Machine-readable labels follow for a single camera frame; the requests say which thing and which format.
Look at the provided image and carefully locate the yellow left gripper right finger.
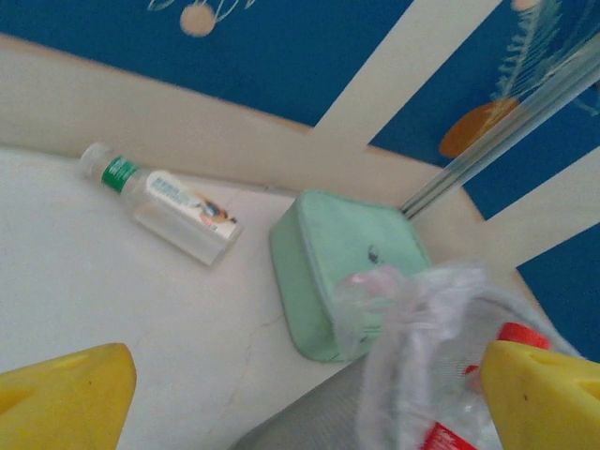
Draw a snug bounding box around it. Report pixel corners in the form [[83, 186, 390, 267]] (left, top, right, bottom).
[[477, 339, 600, 450]]

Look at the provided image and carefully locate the grey plastic bin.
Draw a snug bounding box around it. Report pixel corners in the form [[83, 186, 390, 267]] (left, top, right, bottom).
[[229, 280, 600, 450]]

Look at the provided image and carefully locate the mint green case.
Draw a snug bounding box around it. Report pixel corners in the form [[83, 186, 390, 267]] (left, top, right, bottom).
[[269, 188, 435, 365]]

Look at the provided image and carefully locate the clear plastic bin liner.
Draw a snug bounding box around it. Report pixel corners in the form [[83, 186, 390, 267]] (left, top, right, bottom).
[[335, 264, 582, 450]]

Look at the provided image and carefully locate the red label clear plastic bottle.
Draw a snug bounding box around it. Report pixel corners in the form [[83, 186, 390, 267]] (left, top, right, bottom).
[[402, 321, 553, 450]]

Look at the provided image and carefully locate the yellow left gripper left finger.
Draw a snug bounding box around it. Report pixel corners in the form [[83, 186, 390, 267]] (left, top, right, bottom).
[[0, 341, 138, 450]]

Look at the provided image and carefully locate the small clear bottle green band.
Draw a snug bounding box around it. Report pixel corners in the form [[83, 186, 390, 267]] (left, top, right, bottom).
[[79, 142, 245, 266]]

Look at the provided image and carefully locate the aluminium frame post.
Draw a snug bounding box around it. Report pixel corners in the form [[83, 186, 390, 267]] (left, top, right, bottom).
[[400, 58, 600, 221]]

